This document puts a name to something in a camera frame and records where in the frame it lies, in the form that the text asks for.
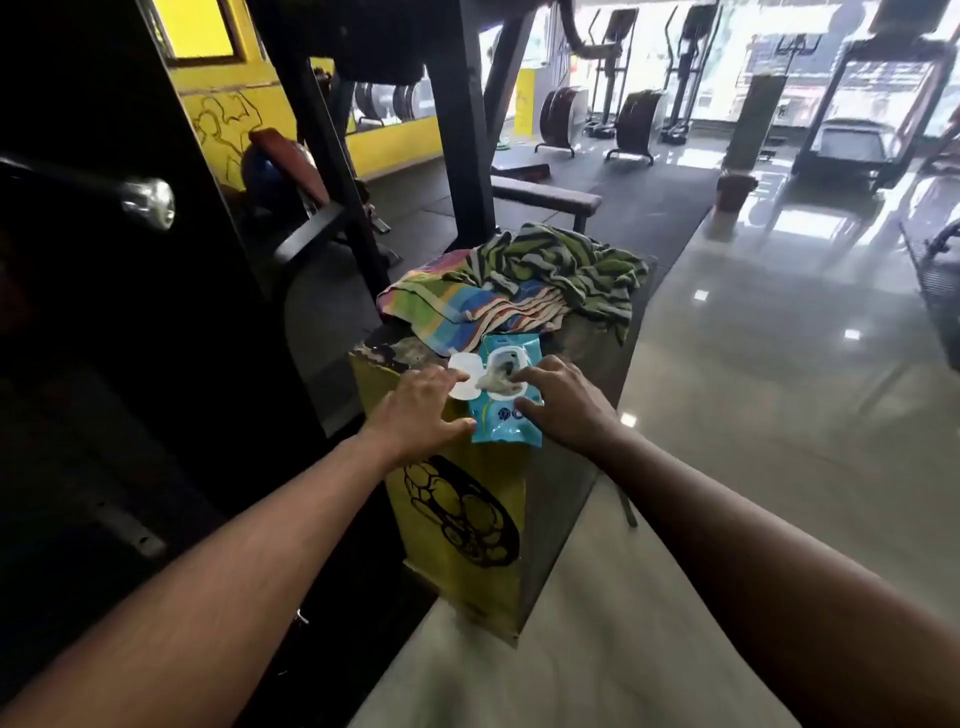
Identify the red brown bin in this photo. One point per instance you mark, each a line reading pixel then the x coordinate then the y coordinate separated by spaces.
pixel 736 191

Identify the black elliptical trainer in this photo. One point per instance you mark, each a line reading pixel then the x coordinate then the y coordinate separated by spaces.
pixel 621 26
pixel 701 21

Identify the person's right hand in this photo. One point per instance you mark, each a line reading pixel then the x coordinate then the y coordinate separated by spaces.
pixel 574 409

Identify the maroon bench pad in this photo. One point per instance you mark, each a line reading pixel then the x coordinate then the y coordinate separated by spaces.
pixel 289 161

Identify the blue wet wipes pack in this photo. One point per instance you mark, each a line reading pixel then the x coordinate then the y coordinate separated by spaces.
pixel 495 431

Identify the rack of weight plates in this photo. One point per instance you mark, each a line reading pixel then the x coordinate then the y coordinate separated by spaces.
pixel 375 101

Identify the dark framed yellow window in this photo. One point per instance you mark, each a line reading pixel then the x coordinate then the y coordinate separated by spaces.
pixel 195 26

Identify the green black striped towel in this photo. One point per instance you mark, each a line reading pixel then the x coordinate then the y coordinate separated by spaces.
pixel 570 270

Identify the person's left hand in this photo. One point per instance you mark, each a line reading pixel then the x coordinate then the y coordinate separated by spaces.
pixel 420 412

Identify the black flat bench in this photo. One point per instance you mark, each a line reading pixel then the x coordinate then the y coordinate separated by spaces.
pixel 544 195

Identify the black treadmill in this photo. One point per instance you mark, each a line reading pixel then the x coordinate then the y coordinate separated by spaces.
pixel 855 142

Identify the black curved ab bench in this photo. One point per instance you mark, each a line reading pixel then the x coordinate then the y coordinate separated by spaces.
pixel 637 120
pixel 562 116

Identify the yellow wooden plyo box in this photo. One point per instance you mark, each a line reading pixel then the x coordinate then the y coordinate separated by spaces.
pixel 457 555

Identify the person's right forearm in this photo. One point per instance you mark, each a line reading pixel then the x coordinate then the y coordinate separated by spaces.
pixel 750 585

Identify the blue exercise ball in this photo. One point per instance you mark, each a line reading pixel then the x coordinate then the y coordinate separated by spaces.
pixel 259 176

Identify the person's left forearm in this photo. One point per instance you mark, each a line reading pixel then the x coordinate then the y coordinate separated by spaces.
pixel 225 585

